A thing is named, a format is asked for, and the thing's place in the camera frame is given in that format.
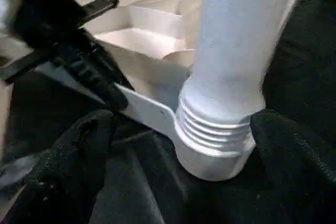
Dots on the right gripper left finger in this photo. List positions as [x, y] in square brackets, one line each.
[68, 171]

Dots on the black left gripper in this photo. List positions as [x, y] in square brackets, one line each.
[44, 14]

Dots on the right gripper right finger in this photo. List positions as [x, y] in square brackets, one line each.
[299, 166]

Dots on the white plastic table top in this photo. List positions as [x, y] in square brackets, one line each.
[147, 30]

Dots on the white plastic table leg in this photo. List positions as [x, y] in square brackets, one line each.
[236, 40]

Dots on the black work mat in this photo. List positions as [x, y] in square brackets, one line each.
[299, 66]

